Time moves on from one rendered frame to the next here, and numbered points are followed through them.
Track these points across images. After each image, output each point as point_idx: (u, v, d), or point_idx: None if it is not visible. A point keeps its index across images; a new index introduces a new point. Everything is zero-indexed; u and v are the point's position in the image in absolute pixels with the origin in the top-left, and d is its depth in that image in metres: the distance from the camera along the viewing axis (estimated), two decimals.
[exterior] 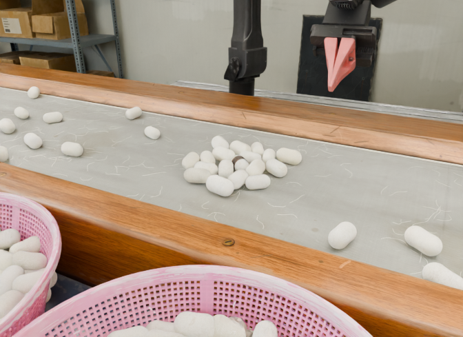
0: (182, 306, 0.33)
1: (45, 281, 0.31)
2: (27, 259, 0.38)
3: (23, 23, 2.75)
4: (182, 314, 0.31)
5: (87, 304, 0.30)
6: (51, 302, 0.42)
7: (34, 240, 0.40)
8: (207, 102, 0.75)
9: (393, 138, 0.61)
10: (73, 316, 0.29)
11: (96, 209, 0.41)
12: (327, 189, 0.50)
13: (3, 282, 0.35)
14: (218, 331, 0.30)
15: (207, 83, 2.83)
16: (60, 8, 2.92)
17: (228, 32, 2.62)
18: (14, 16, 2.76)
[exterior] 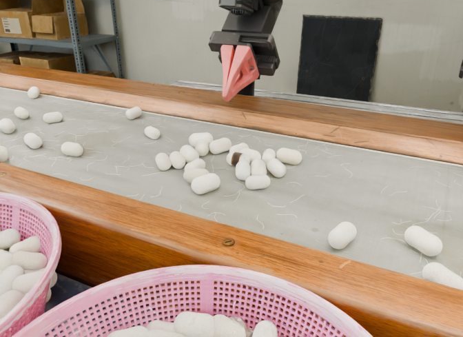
0: (182, 306, 0.33)
1: (45, 281, 0.31)
2: (27, 259, 0.38)
3: (23, 23, 2.75)
4: (182, 314, 0.31)
5: (87, 304, 0.30)
6: (51, 302, 0.42)
7: (34, 240, 0.40)
8: (207, 102, 0.75)
9: (393, 138, 0.61)
10: (73, 316, 0.29)
11: (96, 209, 0.41)
12: (327, 189, 0.50)
13: (3, 282, 0.35)
14: (218, 331, 0.30)
15: (207, 83, 2.83)
16: (60, 8, 2.92)
17: None
18: (14, 16, 2.76)
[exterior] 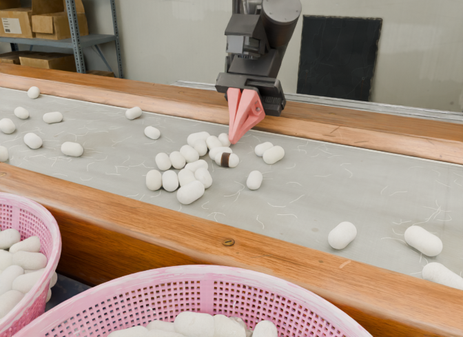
0: (182, 306, 0.33)
1: (45, 281, 0.31)
2: (27, 259, 0.38)
3: (23, 23, 2.75)
4: (182, 314, 0.31)
5: (87, 304, 0.30)
6: (51, 302, 0.42)
7: (34, 240, 0.40)
8: (207, 102, 0.75)
9: (393, 138, 0.61)
10: (73, 316, 0.29)
11: (96, 209, 0.41)
12: (327, 189, 0.50)
13: (3, 282, 0.35)
14: (218, 331, 0.30)
15: (207, 83, 2.83)
16: (60, 8, 2.92)
17: None
18: (14, 16, 2.76)
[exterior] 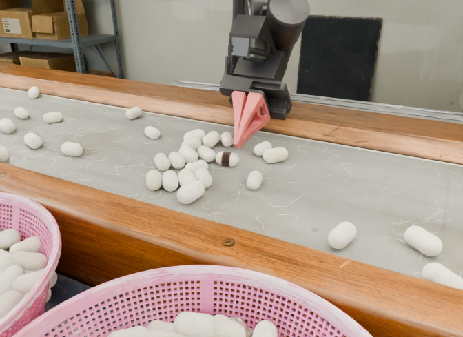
0: (182, 306, 0.33)
1: (45, 281, 0.31)
2: (27, 259, 0.38)
3: (23, 23, 2.75)
4: (182, 314, 0.31)
5: (87, 304, 0.30)
6: (51, 302, 0.42)
7: (34, 240, 0.40)
8: (207, 102, 0.75)
9: (393, 138, 0.61)
10: (73, 316, 0.29)
11: (96, 209, 0.41)
12: (327, 189, 0.50)
13: (3, 282, 0.35)
14: (218, 331, 0.30)
15: (207, 83, 2.83)
16: (60, 8, 2.92)
17: (228, 32, 2.62)
18: (14, 16, 2.76)
